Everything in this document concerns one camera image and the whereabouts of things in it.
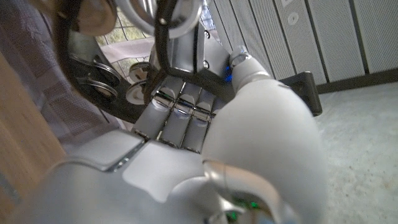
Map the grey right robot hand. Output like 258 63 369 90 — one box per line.
6 46 330 224

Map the printed window backdrop cloth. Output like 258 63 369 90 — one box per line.
0 0 224 153

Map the black half-moon tambourine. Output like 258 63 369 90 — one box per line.
30 0 323 124

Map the round white ceiling fixture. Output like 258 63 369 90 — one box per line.
286 12 300 26

